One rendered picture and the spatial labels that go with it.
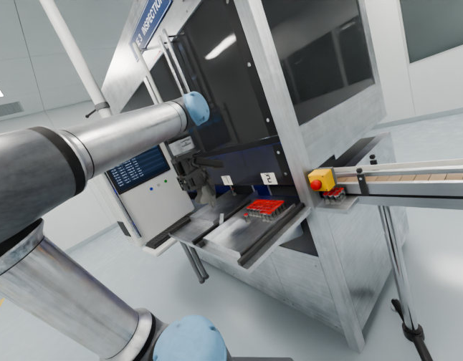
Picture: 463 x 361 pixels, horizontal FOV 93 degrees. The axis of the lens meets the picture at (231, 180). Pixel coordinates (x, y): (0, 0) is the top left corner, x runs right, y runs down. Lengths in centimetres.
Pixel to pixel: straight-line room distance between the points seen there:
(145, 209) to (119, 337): 116
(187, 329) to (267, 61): 81
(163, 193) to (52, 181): 137
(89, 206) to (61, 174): 582
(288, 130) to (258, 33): 35
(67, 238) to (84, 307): 574
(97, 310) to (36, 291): 10
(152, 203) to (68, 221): 462
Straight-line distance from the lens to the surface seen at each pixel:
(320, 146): 105
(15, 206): 32
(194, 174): 71
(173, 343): 50
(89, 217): 616
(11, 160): 31
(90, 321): 49
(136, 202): 158
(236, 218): 110
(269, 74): 89
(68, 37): 183
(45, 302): 46
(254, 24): 92
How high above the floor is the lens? 134
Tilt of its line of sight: 14 degrees down
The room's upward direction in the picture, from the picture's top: 22 degrees counter-clockwise
